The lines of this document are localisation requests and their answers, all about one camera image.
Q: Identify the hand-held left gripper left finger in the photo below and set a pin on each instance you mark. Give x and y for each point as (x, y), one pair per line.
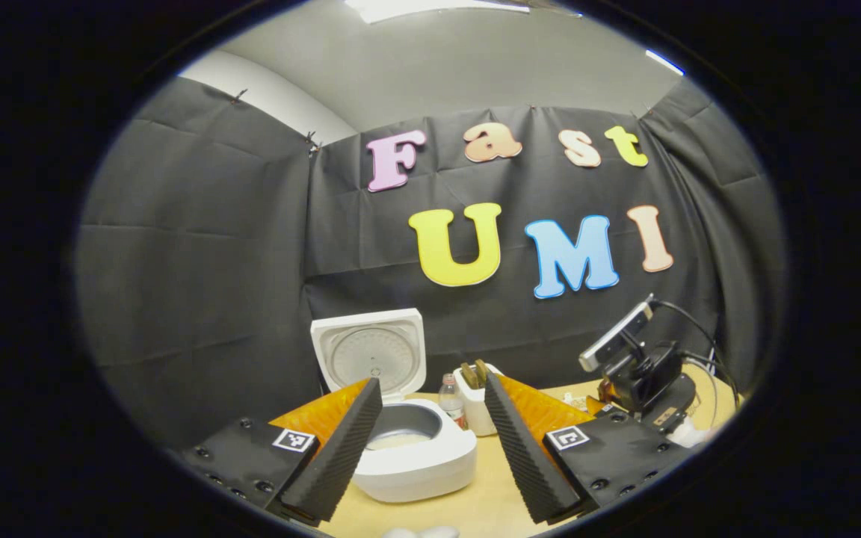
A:
(333, 456)

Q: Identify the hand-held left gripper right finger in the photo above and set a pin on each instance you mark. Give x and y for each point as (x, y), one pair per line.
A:
(524, 456)

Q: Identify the white rice cooker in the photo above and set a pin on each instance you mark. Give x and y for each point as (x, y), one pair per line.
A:
(415, 467)

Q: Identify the white toaster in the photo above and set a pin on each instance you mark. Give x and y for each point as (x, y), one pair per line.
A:
(479, 415)

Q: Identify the white divided dish of beans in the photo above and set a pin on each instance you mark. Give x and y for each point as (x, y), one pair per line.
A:
(574, 400)

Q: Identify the clear bottle with red label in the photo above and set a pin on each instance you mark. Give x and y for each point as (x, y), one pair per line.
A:
(451, 407)

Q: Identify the brown toast slice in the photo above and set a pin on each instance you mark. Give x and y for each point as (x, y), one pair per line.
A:
(468, 376)
(482, 370)

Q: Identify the black backdrop cloth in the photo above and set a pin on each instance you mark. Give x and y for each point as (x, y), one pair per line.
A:
(199, 284)

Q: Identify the small ceiling light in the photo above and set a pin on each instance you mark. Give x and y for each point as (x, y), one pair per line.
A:
(664, 63)

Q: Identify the large ceiling light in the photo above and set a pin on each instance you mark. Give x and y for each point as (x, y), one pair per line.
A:
(430, 7)

